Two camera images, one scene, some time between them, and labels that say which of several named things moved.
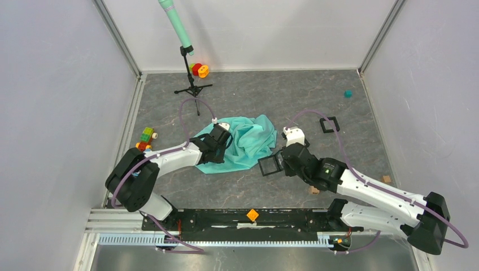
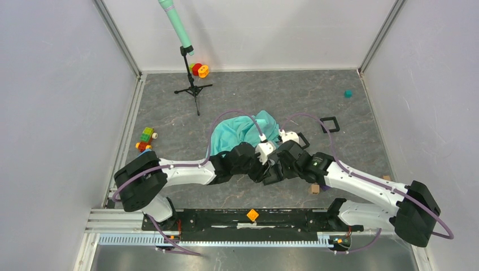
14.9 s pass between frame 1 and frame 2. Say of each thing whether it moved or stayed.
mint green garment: moved
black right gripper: stayed
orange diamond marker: stayed
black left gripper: moved
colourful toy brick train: stayed
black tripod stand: stayed
